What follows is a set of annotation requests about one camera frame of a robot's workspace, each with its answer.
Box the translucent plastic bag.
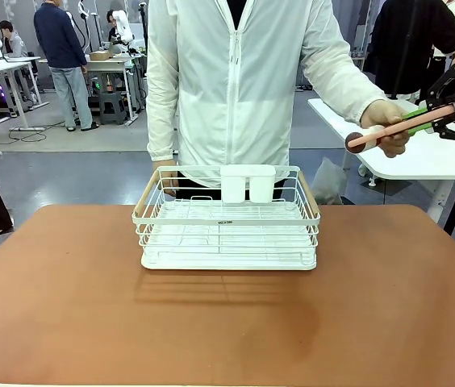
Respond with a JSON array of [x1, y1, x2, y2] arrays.
[[311, 156, 349, 205]]

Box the white desk with shelf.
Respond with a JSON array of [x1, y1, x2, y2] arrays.
[[37, 55, 148, 123]]

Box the seated person with black hair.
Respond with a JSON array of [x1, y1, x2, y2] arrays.
[[105, 10, 120, 44]]

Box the white plastic cutlery holder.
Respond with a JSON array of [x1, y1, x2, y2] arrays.
[[219, 164, 276, 204]]

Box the person's left forearm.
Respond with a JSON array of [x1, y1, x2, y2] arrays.
[[299, 0, 388, 124]]

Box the seated person in grey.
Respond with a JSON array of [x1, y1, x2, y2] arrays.
[[0, 19, 31, 60]]

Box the grey step stool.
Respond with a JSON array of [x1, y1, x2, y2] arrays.
[[98, 91, 128, 126]]

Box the person in black coat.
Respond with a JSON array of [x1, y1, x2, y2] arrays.
[[362, 0, 455, 102]]

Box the person's right forearm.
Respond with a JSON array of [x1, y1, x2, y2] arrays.
[[145, 0, 182, 163]]

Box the person's right hand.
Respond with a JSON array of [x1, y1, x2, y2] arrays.
[[157, 160, 180, 198]]

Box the person's white jacket torso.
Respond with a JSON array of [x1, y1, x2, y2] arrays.
[[146, 0, 348, 189]]

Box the white wire dish rack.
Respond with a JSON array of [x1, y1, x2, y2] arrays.
[[131, 164, 321, 259]]

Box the person in navy jacket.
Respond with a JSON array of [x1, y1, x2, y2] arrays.
[[32, 0, 100, 132]]

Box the white side table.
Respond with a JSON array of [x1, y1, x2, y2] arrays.
[[307, 96, 455, 235]]

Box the person's left hand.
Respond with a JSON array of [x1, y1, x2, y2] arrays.
[[360, 99, 412, 159]]

